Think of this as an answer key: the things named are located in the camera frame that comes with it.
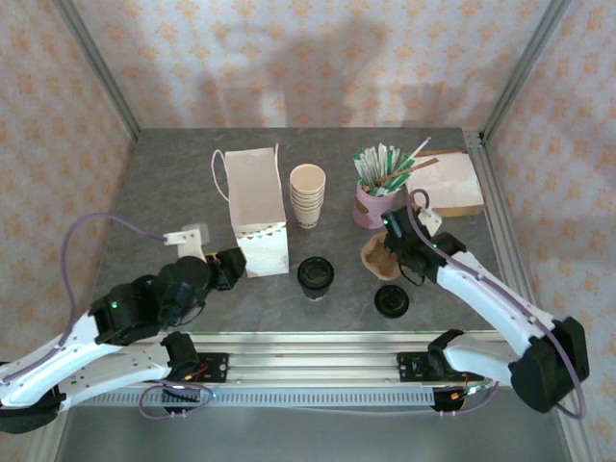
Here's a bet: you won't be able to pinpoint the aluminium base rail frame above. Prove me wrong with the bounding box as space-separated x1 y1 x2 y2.
50 331 577 386

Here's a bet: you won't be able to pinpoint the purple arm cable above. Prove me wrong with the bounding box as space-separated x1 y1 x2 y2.
0 213 218 419
406 188 588 420

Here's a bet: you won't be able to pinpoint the stack of white napkins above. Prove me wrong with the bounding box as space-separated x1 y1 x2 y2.
407 152 485 207

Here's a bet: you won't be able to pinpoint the aluminium frame leg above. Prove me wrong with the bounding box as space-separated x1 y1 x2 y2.
551 384 603 462
26 384 73 462

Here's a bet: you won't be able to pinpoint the pink holder cup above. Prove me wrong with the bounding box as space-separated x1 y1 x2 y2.
353 180 398 227

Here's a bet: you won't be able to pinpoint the red orange base wires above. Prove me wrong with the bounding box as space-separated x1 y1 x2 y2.
449 368 497 403
166 363 216 389

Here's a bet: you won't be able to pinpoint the black mount plate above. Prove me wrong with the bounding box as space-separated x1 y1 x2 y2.
142 351 230 385
396 350 484 384

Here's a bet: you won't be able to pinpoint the green white sugar stick packet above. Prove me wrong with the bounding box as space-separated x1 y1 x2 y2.
352 152 372 187
387 145 404 179
363 146 381 187
376 142 392 183

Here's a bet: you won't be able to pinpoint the black lidded coffee cup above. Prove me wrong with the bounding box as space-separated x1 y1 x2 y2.
296 256 337 292

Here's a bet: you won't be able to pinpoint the white paper gift bag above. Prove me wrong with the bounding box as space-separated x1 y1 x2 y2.
211 142 291 279

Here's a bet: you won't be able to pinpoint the cardboard napkin box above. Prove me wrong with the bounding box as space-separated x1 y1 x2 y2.
405 149 487 220

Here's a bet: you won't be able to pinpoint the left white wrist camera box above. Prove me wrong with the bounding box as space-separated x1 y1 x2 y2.
165 223 211 261

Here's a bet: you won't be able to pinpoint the brown pulp cup carrier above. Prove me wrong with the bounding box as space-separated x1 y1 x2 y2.
360 232 405 281

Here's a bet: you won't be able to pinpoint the left black mount plate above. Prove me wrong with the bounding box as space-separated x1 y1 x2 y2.
142 351 230 385

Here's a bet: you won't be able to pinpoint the aluminium frame post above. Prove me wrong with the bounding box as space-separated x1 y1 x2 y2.
480 0 574 143
52 0 141 141

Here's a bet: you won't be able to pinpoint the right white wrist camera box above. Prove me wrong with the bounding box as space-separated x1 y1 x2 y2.
417 206 443 237

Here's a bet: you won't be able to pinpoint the right black mount plate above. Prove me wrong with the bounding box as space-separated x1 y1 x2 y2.
396 350 484 384

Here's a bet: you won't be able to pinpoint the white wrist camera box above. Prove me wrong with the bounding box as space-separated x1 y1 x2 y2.
417 206 443 237
165 223 211 261

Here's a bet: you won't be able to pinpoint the stack of paper cups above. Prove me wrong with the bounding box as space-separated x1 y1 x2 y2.
288 163 327 231

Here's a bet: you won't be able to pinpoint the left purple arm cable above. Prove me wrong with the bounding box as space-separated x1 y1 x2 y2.
0 213 218 419

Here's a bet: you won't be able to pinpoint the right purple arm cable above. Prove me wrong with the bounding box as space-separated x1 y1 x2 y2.
406 188 588 420

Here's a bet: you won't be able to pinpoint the slotted grey cable duct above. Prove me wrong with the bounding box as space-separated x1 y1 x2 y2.
69 388 437 408

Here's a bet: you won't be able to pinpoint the aluminium side rail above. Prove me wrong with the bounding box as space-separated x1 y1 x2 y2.
462 129 550 346

